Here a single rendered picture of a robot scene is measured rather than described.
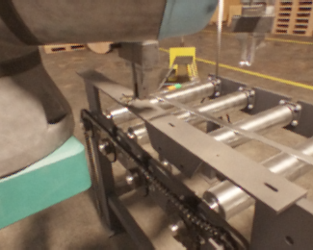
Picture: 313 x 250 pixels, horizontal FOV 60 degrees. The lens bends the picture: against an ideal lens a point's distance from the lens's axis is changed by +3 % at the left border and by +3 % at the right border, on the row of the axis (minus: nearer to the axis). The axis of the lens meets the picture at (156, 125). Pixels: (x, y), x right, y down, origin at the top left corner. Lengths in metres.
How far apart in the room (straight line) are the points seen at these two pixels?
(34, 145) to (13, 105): 0.04
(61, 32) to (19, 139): 0.11
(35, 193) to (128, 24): 0.20
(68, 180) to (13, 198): 0.05
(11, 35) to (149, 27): 0.12
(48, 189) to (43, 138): 0.06
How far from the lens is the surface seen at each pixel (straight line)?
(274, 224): 0.65
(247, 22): 1.01
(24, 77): 0.30
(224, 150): 0.68
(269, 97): 1.75
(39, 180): 0.31
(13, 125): 0.29
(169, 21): 0.25
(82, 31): 0.26
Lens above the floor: 1.53
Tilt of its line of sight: 27 degrees down
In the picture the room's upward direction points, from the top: 3 degrees counter-clockwise
